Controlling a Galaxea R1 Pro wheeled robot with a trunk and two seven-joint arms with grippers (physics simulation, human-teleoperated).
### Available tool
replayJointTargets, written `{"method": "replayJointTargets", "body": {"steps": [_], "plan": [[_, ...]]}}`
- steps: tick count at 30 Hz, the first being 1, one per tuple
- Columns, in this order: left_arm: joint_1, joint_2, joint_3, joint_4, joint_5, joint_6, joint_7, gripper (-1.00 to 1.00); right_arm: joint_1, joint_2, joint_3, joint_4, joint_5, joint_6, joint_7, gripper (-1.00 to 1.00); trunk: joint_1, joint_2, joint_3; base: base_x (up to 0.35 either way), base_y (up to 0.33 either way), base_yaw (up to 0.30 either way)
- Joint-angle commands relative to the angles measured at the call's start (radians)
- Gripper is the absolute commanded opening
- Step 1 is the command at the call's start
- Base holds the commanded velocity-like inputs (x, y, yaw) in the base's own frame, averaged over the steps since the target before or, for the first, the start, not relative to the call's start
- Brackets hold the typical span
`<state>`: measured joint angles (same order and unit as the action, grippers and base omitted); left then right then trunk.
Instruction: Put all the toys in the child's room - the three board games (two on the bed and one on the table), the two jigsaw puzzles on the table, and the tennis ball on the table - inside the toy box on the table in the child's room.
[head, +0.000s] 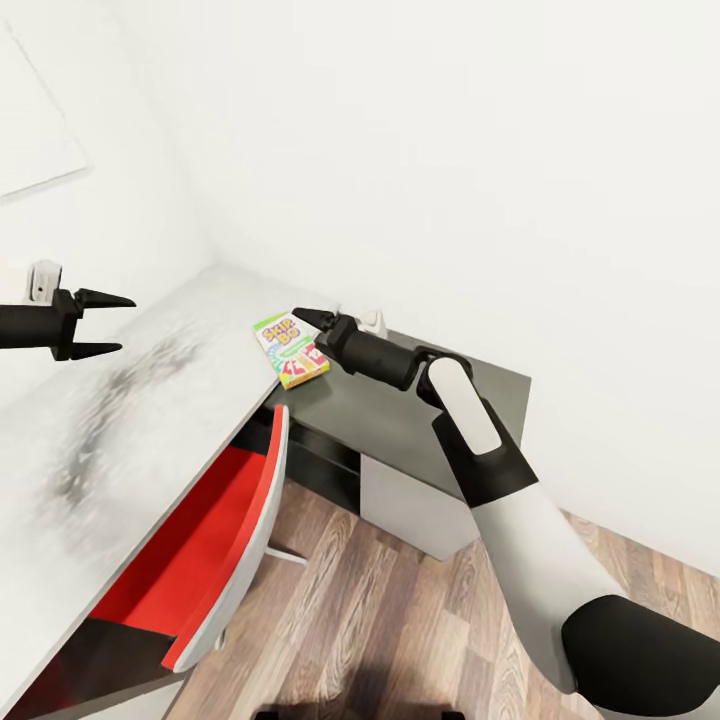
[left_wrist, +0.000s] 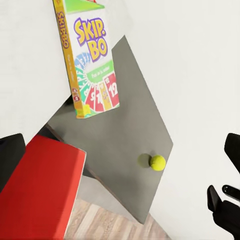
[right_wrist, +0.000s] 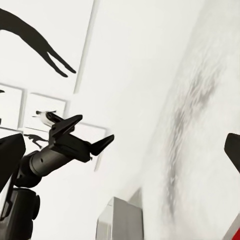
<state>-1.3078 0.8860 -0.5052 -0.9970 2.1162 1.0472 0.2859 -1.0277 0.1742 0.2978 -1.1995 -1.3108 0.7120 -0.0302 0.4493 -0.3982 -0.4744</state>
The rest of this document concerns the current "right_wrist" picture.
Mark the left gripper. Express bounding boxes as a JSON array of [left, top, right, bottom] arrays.
[[40, 114, 115, 171]]

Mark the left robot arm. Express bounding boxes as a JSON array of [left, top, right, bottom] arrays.
[[0, 111, 115, 240]]

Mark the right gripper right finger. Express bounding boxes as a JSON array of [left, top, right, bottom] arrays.
[[224, 132, 240, 172]]

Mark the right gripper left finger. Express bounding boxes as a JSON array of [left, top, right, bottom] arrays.
[[0, 132, 26, 193]]

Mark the toy box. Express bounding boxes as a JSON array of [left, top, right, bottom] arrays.
[[95, 196, 144, 240]]

